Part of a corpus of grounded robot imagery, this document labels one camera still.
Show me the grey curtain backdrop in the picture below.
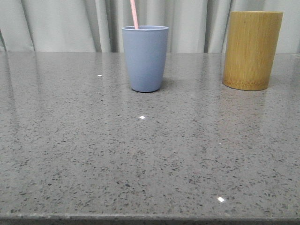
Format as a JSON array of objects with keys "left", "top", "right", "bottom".
[{"left": 0, "top": 0, "right": 300, "bottom": 53}]

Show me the bamboo wooden cup holder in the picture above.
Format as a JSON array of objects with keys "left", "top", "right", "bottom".
[{"left": 223, "top": 11, "right": 283, "bottom": 91}]

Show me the blue plastic cup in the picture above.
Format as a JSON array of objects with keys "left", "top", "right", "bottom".
[{"left": 122, "top": 25, "right": 169, "bottom": 92}]

